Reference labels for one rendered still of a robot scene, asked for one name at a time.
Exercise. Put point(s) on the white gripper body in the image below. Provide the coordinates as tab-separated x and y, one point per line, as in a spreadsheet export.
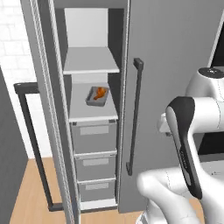
163	126

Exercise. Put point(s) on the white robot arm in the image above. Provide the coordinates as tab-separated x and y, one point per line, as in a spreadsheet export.
175	186

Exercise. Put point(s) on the orange chicken drumstick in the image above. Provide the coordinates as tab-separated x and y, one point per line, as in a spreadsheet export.
100	92

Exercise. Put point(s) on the large grey freezer drawer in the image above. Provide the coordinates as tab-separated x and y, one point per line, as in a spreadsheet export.
93	141

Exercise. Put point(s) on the grey meat container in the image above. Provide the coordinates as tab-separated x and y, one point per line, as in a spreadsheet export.
92	102

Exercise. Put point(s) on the medium grey freezer drawer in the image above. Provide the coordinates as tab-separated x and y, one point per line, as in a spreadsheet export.
94	172

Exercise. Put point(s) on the white freezer rack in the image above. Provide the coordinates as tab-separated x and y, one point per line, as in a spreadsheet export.
78	110
87	59

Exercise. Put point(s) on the small grey freezer drawer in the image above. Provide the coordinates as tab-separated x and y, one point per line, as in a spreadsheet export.
96	194

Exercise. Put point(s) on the grey freezer door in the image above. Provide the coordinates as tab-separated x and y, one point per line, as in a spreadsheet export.
43	73

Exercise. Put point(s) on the grey fridge door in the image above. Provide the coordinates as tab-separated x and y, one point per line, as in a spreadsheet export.
172	43

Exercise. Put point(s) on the grey fridge body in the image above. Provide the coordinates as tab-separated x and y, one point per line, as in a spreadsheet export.
115	35

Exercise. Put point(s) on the dark grey cabinet panel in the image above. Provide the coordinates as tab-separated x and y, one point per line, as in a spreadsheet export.
10	145

